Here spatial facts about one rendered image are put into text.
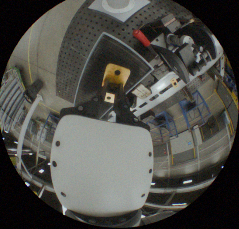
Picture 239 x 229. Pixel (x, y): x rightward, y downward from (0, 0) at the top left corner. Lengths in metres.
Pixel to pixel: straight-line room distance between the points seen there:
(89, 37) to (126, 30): 0.28
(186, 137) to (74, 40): 8.53
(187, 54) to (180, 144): 8.14
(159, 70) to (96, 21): 0.57
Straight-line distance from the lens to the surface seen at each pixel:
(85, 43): 0.69
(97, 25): 0.66
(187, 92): 0.58
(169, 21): 0.31
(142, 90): 0.33
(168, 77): 0.44
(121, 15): 0.57
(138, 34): 0.17
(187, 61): 0.25
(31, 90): 2.59
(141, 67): 0.18
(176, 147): 8.33
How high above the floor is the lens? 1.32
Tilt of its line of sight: 37 degrees down
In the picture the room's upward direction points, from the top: 178 degrees counter-clockwise
